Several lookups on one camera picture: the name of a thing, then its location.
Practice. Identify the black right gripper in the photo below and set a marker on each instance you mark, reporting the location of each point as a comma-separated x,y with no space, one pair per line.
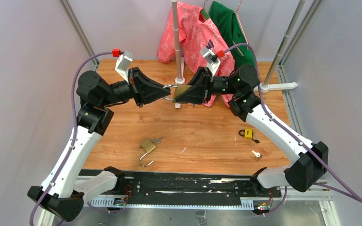
199,93

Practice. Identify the white clothes rack left pole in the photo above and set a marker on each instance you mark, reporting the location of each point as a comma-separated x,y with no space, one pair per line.
179,59

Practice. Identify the white headed key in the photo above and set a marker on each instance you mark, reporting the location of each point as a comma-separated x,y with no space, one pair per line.
256,155

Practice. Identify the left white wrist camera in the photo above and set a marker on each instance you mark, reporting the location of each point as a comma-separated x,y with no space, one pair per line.
124,60

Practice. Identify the white clothes rack right pole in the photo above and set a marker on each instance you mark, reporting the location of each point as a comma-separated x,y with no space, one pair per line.
266,86

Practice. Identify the pink patterned jacket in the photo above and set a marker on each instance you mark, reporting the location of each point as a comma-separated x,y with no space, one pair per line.
194,34

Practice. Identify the yellow padlock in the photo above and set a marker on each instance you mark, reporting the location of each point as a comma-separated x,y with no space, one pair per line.
248,134

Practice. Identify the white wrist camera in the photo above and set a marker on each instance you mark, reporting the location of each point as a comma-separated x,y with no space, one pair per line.
213,62
124,60

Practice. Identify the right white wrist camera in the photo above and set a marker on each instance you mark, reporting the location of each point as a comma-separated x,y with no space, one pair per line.
213,62

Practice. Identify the white clothes rack pole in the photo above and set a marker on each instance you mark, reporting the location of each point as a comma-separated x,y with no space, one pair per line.
179,59
266,86

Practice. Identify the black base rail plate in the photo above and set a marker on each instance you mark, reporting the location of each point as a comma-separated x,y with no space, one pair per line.
185,191

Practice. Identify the brass padlock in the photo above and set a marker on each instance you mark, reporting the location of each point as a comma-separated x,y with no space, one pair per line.
148,146
179,89

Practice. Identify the green shirt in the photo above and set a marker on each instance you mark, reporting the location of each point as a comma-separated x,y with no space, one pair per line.
226,23

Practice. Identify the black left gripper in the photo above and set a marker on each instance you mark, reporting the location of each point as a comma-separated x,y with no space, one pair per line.
146,90

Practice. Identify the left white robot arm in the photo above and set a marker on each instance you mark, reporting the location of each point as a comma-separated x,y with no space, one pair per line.
60,194

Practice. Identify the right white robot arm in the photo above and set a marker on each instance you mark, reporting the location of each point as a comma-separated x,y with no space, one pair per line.
307,159

